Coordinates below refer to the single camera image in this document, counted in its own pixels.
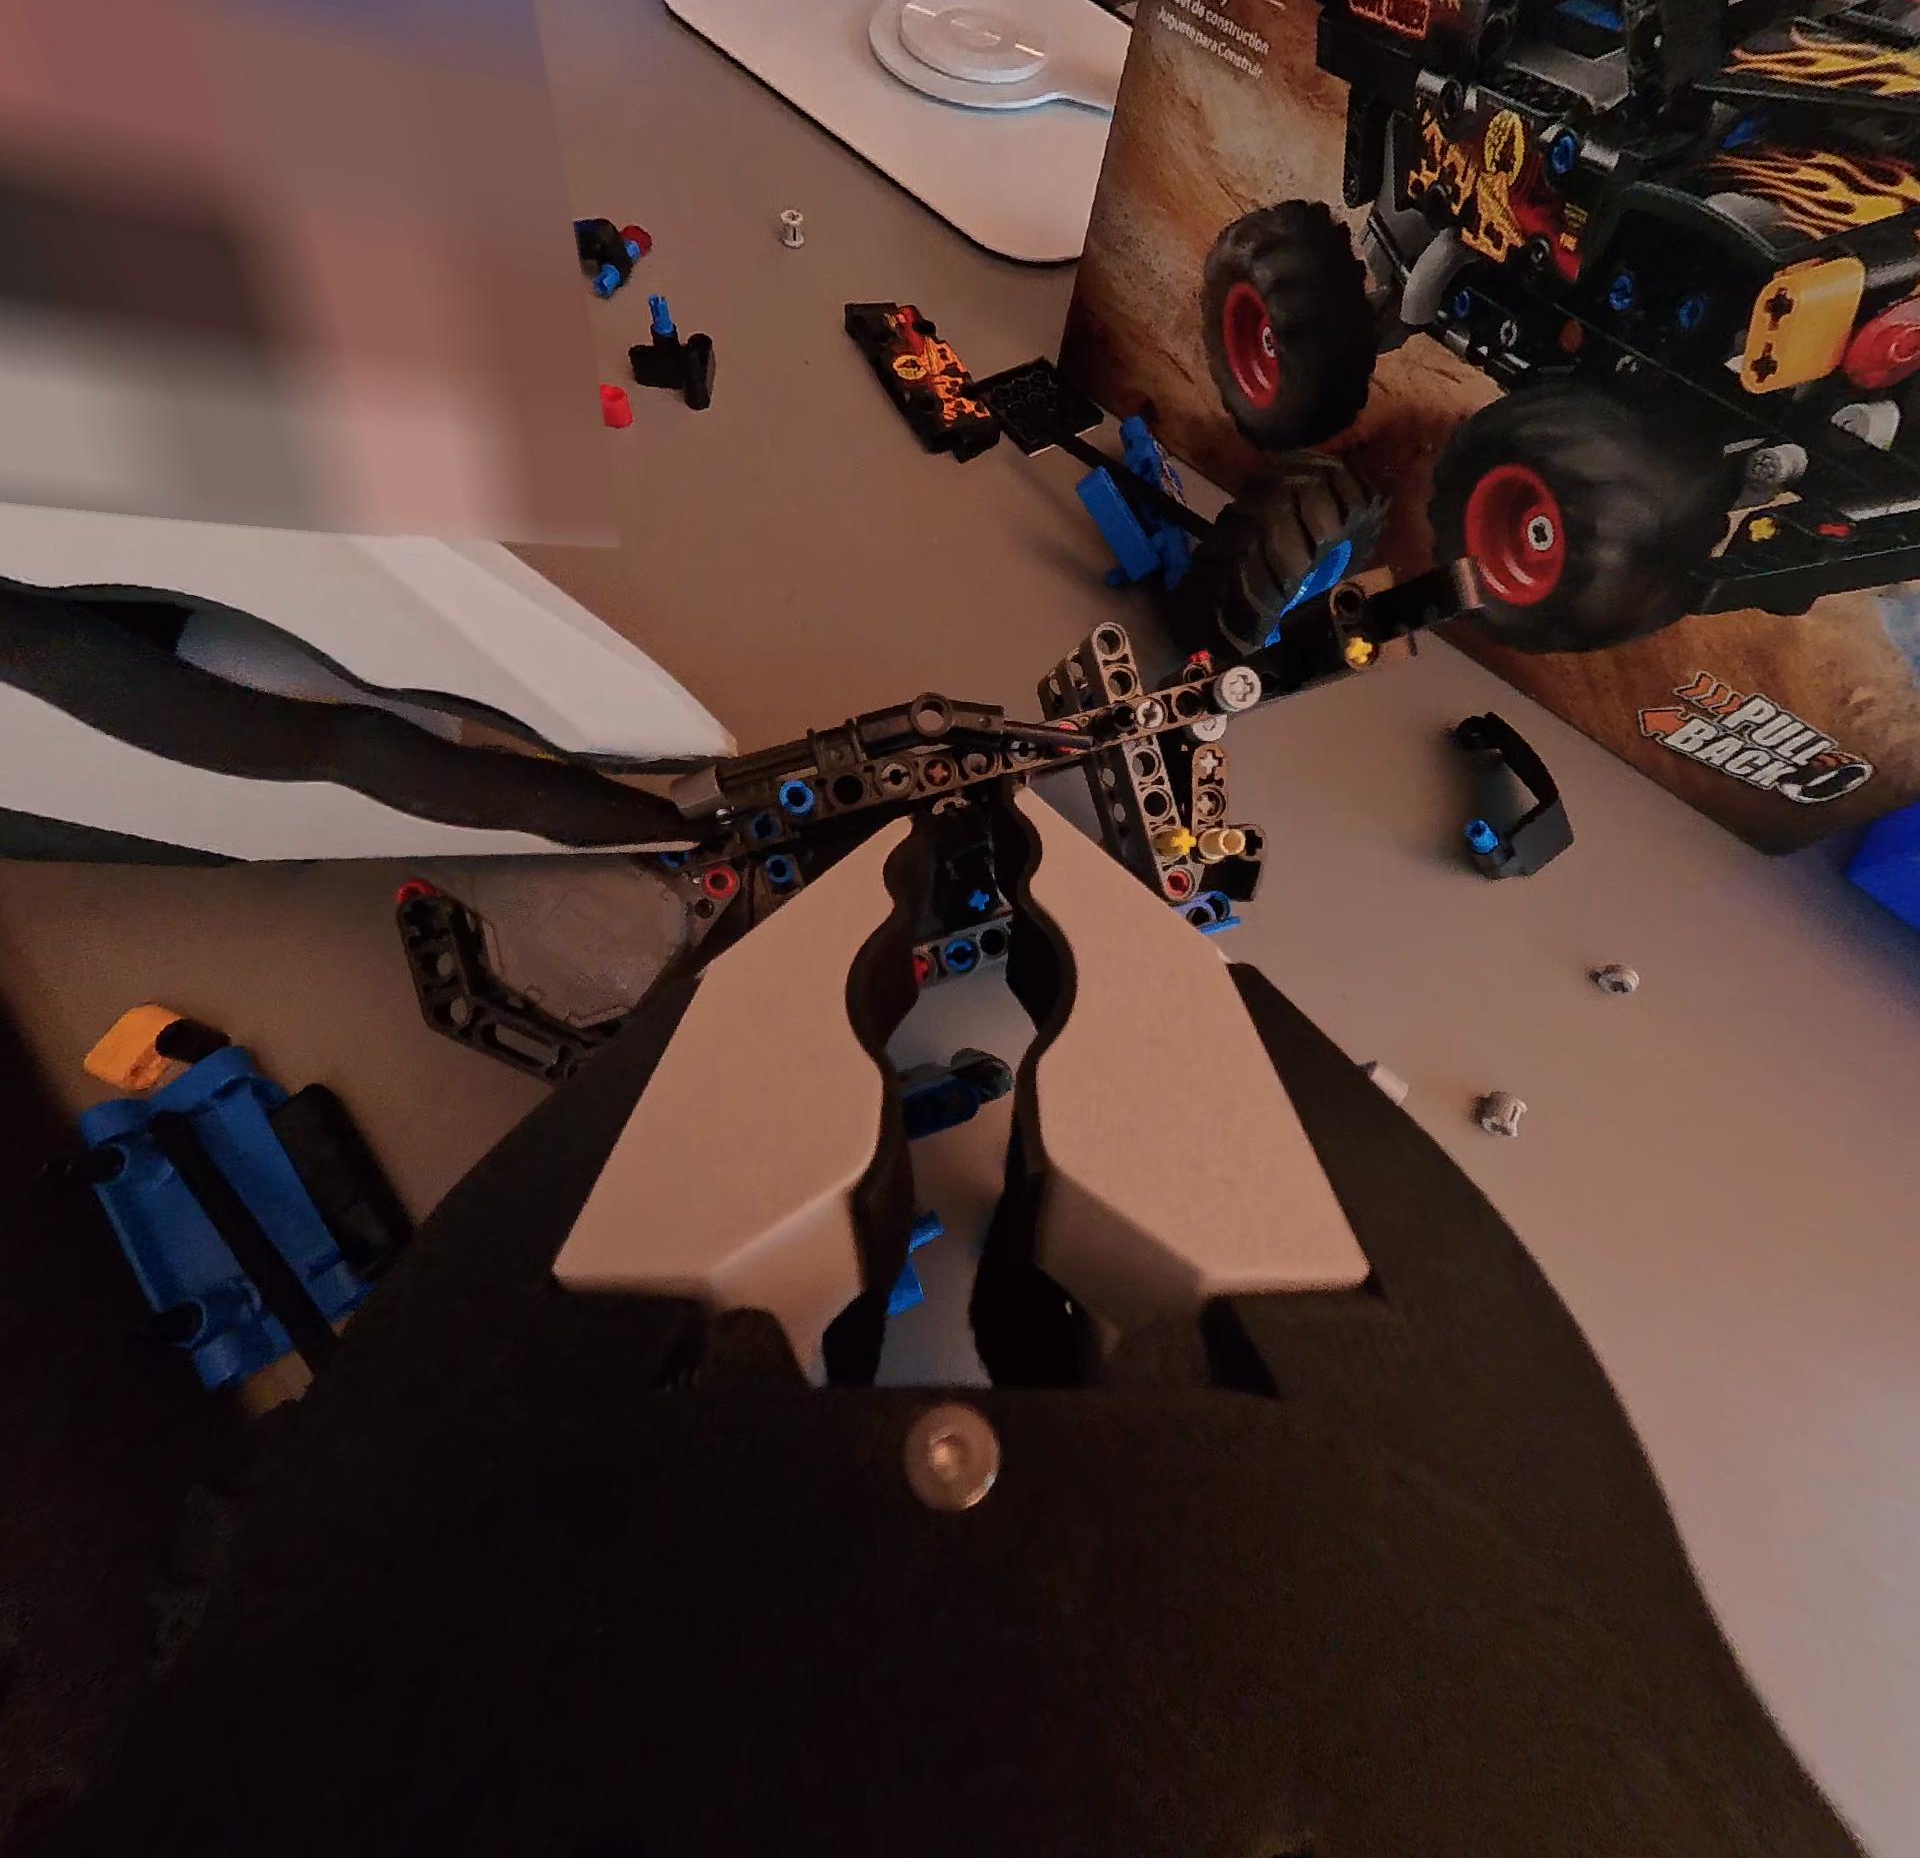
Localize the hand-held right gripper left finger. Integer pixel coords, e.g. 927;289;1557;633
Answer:
549;813;917;1341

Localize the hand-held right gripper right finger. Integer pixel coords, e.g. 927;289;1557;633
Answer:
1010;793;1372;1348

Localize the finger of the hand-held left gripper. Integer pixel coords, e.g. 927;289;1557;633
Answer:
0;501;739;772
0;582;710;867

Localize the small connector with blue pin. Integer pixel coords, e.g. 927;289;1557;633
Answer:
629;293;714;414

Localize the toy truck chassis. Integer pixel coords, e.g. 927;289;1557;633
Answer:
394;558;1495;1019

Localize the black panel with orange print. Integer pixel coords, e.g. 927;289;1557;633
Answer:
843;300;1003;457

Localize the grey desk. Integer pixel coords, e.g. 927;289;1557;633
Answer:
0;0;1920;1845

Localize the blue and black connector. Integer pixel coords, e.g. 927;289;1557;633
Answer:
896;1045;1017;1139

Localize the orange block with black pin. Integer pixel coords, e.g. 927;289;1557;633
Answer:
81;1001;236;1097

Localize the blue body panel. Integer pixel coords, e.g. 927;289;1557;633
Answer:
73;1045;413;1395

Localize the black arch piece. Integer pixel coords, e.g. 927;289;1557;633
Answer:
1452;710;1574;880

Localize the black tyre on axle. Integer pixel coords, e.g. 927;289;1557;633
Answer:
1199;454;1391;652

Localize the black square plate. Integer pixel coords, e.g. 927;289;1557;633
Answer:
977;359;1110;454

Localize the white document stand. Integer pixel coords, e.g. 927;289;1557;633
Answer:
659;0;1134;259

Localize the blue storage bin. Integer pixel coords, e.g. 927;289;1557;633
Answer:
1847;800;1920;932

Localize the toy truck set box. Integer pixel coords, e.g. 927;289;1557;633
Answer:
1054;0;1920;855

